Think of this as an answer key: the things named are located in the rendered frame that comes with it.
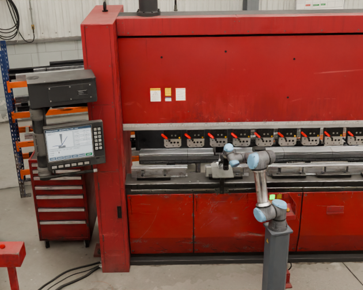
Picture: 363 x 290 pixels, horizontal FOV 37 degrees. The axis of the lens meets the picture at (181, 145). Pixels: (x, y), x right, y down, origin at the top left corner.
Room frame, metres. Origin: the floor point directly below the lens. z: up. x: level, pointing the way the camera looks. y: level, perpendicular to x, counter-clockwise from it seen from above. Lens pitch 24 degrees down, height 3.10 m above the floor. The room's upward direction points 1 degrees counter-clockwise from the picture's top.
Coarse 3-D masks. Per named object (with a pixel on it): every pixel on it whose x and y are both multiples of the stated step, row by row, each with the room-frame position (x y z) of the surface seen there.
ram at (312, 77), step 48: (144, 48) 4.28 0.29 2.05; (192, 48) 4.28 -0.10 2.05; (240, 48) 4.28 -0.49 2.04; (288, 48) 4.28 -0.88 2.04; (336, 48) 4.28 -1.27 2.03; (144, 96) 4.28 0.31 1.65; (192, 96) 4.28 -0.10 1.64; (240, 96) 4.28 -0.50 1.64; (288, 96) 4.28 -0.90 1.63; (336, 96) 4.28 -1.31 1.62
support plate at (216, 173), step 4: (212, 164) 4.29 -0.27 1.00; (216, 164) 4.29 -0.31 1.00; (212, 168) 4.21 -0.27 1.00; (216, 168) 4.21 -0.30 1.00; (212, 172) 4.13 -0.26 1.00; (216, 172) 4.13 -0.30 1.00; (220, 172) 4.13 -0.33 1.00; (224, 172) 4.13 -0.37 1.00; (228, 172) 4.13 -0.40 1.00; (232, 172) 4.12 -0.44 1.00; (216, 176) 4.05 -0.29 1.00; (220, 176) 4.05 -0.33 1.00; (224, 176) 4.05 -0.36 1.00; (228, 176) 4.05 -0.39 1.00; (232, 176) 4.05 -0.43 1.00
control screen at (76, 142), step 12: (48, 132) 3.73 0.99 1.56; (60, 132) 3.75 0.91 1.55; (72, 132) 3.78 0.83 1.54; (84, 132) 3.80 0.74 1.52; (48, 144) 3.72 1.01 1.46; (60, 144) 3.75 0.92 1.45; (72, 144) 3.77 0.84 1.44; (84, 144) 3.80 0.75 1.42; (48, 156) 3.72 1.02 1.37; (60, 156) 3.75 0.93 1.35; (72, 156) 3.77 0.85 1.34; (84, 156) 3.80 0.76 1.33
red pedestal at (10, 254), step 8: (0, 248) 3.33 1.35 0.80; (8, 248) 3.33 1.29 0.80; (16, 248) 3.33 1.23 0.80; (24, 248) 3.40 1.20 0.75; (0, 256) 3.26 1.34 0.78; (8, 256) 3.26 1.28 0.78; (16, 256) 3.26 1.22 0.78; (24, 256) 3.38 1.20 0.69; (0, 264) 3.26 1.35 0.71; (8, 264) 3.26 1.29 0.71; (16, 264) 3.26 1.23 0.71; (8, 272) 3.32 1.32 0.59; (16, 272) 3.36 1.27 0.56; (16, 280) 3.33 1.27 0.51; (16, 288) 3.32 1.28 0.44
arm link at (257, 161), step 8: (256, 152) 3.65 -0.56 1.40; (264, 152) 3.66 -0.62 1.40; (248, 160) 3.65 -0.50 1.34; (256, 160) 3.59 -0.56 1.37; (264, 160) 3.61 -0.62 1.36; (256, 168) 3.59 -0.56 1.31; (264, 168) 3.59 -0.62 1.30; (256, 176) 3.59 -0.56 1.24; (264, 176) 3.59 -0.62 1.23; (256, 184) 3.58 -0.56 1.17; (264, 184) 3.57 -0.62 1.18; (256, 192) 3.57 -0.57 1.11; (264, 192) 3.55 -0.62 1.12; (264, 200) 3.53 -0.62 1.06; (256, 208) 3.53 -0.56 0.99; (264, 208) 3.50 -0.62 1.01; (272, 208) 3.54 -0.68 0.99; (256, 216) 3.52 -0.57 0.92; (264, 216) 3.48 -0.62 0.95; (272, 216) 3.51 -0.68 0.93
